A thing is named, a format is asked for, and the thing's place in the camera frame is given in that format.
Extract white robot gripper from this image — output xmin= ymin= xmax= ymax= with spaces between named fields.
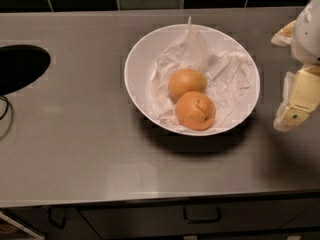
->
xmin=271 ymin=0 xmax=320 ymax=132

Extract orange fruit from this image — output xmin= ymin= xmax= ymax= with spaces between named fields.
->
xmin=168 ymin=69 xmax=207 ymax=101
xmin=175 ymin=91 xmax=216 ymax=131

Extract white ceramic bowl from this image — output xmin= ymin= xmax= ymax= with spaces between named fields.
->
xmin=124 ymin=23 xmax=260 ymax=136

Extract white crumpled paper towel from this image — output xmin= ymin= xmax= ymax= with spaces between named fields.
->
xmin=147 ymin=23 xmax=260 ymax=136

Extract dark centre drawer front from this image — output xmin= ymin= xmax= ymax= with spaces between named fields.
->
xmin=81 ymin=199 xmax=320 ymax=239

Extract dark drawer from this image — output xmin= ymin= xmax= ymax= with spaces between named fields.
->
xmin=3 ymin=207 xmax=100 ymax=240
xmin=81 ymin=199 xmax=320 ymax=239

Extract dark left drawer front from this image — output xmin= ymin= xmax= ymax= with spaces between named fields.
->
xmin=3 ymin=207 xmax=100 ymax=240

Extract black round object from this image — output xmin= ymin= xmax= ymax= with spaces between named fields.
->
xmin=0 ymin=45 xmax=51 ymax=95

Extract black centre drawer handle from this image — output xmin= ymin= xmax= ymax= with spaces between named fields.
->
xmin=183 ymin=206 xmax=222 ymax=224

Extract black drawer handle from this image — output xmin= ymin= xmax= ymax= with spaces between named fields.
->
xmin=47 ymin=208 xmax=67 ymax=230
xmin=183 ymin=206 xmax=222 ymax=224

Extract black left drawer handle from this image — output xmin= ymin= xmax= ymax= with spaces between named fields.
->
xmin=47 ymin=208 xmax=67 ymax=230

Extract black cable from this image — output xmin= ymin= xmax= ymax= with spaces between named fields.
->
xmin=0 ymin=95 xmax=11 ymax=122

